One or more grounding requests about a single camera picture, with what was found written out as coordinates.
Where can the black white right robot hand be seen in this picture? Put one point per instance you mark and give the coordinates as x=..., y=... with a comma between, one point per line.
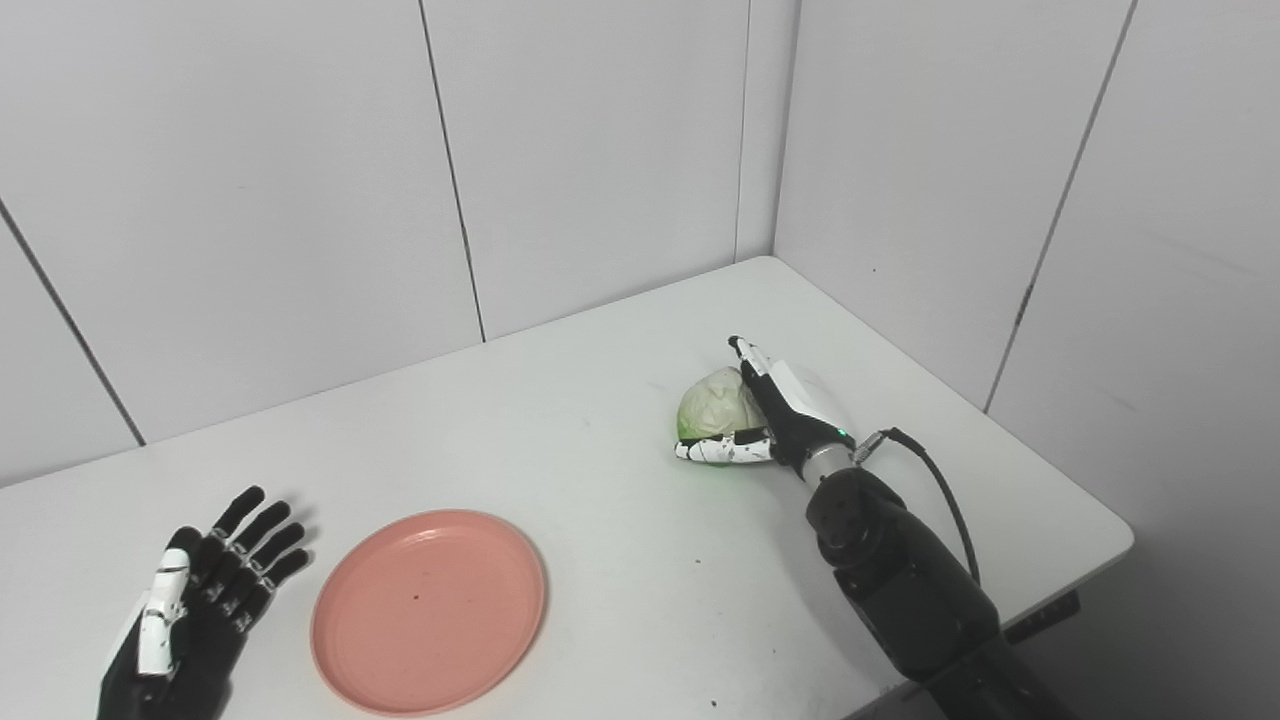
x=795, y=425

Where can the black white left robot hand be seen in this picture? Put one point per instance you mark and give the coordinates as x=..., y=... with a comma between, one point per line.
x=200, y=630

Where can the green white toy cabbage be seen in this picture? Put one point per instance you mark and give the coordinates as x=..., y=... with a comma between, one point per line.
x=715, y=405

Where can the pink round plate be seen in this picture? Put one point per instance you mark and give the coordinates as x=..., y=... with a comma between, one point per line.
x=428, y=610

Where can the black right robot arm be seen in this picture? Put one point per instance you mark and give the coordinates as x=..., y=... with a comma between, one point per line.
x=900, y=590

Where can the black under-table bracket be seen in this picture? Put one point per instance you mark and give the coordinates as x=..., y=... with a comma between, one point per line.
x=1045, y=618

